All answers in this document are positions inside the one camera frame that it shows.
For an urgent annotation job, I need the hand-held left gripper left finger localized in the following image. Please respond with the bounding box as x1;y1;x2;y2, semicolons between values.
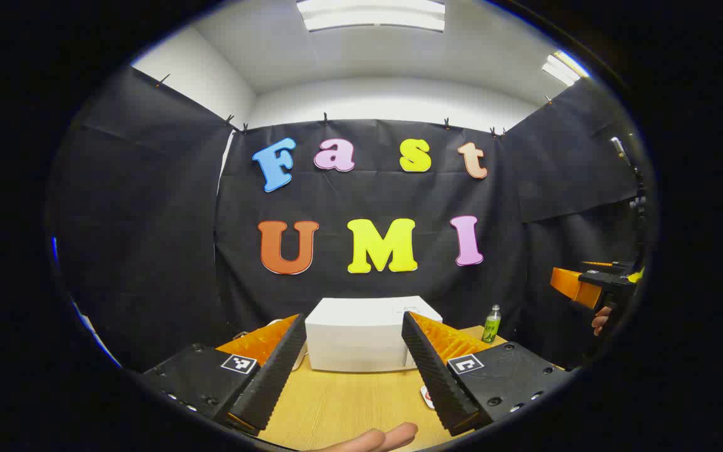
141;312;308;436

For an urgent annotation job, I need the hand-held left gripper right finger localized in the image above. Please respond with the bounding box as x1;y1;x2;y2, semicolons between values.
401;310;579;438

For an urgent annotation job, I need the white microwave oven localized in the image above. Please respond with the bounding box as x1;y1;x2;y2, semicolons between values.
304;296;443;373

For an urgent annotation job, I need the green drink bottle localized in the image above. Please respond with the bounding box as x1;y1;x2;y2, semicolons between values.
482;305;501;345

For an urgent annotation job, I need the black backdrop cloth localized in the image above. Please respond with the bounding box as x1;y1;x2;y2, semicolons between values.
48;66;648;372

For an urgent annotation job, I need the small ceiling light panel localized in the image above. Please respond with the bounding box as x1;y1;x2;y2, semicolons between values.
542;50;590;87

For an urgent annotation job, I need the row of black cloth clips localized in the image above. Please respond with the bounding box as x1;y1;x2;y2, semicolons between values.
154;74;554;137

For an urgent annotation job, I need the long ceiling light panel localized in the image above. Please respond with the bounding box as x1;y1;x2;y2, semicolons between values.
296;0;447;33

